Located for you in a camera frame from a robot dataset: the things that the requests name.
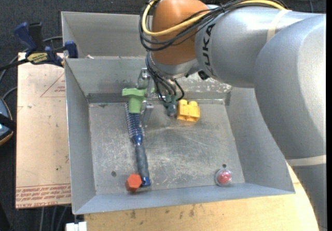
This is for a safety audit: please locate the green plastic T-shaped piece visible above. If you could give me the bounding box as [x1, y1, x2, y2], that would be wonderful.
[121, 87, 148, 115]

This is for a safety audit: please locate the yellow toy building brick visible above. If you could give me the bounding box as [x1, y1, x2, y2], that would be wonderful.
[176, 99, 201, 122]

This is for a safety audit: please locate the red hexagonal block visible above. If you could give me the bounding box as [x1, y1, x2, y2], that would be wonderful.
[124, 173, 143, 193]

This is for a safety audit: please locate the blue hairbrush with grey handle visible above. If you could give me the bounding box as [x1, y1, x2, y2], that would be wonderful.
[124, 102, 151, 187]

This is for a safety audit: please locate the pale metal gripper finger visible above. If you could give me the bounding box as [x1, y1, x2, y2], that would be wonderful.
[141, 104, 155, 128]

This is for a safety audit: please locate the brown cardboard board, red print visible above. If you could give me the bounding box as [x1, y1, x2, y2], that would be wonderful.
[15, 51, 72, 210]

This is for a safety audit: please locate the grey metal bin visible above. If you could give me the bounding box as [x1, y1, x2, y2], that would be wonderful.
[61, 11, 296, 215]

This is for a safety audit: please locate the clear ball with red core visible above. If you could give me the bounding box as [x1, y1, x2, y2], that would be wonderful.
[215, 168, 233, 187]

